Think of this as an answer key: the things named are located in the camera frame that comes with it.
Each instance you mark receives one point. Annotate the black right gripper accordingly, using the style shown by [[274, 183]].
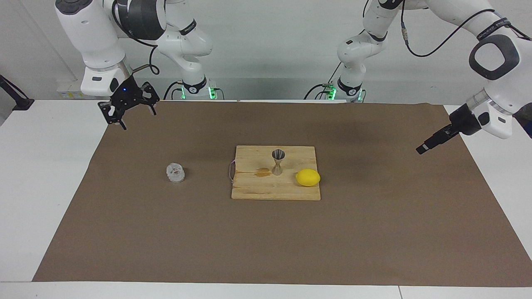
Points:
[[126, 93]]

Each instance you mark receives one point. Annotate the black clamp stand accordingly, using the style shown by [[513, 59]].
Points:
[[20, 102]]

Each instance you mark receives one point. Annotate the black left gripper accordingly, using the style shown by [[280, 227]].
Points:
[[465, 120]]

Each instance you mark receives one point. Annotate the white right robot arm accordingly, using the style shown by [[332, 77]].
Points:
[[95, 37]]

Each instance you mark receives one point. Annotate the clear glass cup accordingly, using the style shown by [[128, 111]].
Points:
[[176, 173]]

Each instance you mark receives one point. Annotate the yellow lemon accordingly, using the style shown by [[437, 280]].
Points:
[[308, 177]]

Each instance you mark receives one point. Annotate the steel double jigger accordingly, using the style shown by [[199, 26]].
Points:
[[278, 160]]

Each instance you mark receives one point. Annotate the brown paper table mat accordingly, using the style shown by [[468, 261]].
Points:
[[266, 241]]

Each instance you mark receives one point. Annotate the white box yellow label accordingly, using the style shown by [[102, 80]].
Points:
[[68, 92]]

